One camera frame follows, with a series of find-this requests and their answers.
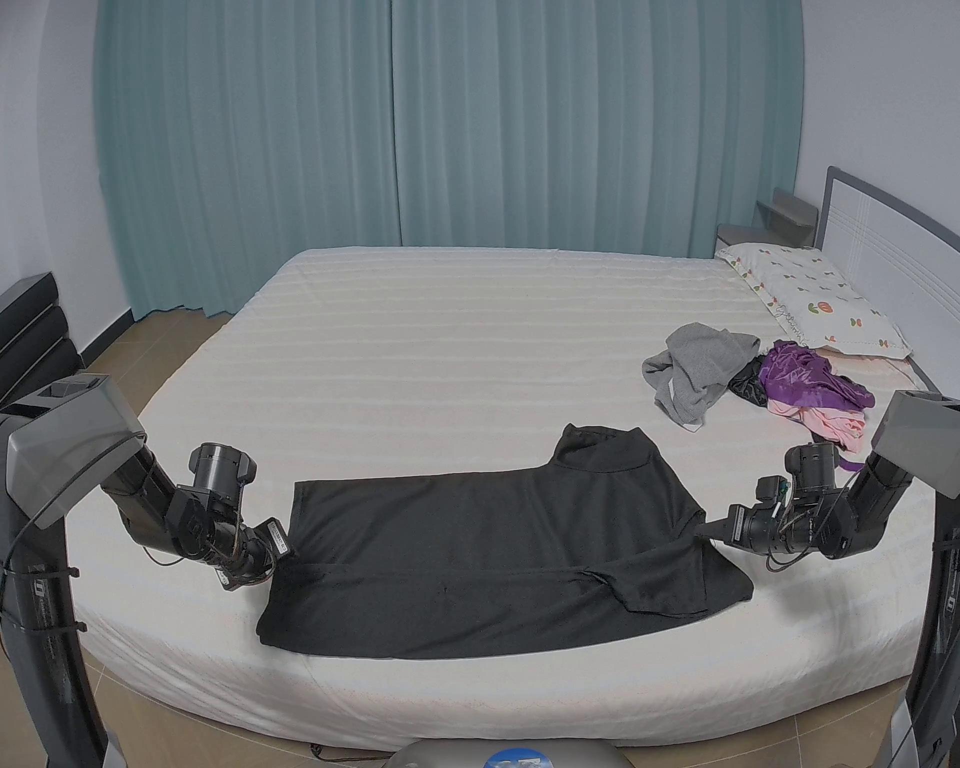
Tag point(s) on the bed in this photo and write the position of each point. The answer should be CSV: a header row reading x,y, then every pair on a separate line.
x,y
450,352

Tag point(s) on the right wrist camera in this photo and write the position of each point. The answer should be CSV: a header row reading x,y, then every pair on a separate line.
x,y
769,489

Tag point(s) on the blue-green curtain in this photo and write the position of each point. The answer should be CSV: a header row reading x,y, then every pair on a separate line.
x,y
247,165
585,135

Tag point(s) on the pile of clothes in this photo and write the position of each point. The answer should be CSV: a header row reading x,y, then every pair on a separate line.
x,y
795,379

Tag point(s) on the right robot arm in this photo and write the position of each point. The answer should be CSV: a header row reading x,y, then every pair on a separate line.
x,y
885,480

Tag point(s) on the black chest of drawers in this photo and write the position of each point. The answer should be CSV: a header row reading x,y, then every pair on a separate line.
x,y
34,337

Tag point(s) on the white printed pillow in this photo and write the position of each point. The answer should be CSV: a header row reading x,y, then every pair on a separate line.
x,y
814,296

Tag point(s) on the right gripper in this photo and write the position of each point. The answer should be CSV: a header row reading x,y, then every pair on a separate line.
x,y
750,529

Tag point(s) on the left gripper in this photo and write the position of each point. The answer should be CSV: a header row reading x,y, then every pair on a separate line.
x,y
271,546

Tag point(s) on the grey garment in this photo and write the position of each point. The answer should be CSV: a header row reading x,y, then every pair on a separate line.
x,y
697,367

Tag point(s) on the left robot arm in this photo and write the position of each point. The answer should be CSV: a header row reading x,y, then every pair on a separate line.
x,y
67,442

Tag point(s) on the black T-shirt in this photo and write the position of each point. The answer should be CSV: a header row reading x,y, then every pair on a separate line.
x,y
487,555

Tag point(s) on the grey bedside table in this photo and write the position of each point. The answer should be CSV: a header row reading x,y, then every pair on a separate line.
x,y
784,217

